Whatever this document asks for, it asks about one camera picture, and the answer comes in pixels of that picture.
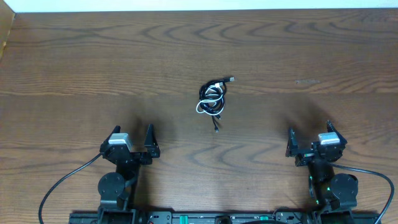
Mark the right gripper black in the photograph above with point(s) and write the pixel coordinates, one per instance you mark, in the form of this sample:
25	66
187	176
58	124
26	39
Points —
305	155

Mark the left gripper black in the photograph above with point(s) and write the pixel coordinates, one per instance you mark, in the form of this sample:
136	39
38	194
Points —
134	154

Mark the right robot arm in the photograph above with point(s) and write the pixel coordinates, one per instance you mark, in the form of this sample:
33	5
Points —
335	194

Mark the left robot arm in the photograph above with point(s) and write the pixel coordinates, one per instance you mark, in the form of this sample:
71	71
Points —
117	189

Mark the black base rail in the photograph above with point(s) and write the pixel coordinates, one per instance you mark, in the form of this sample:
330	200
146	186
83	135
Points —
283	217

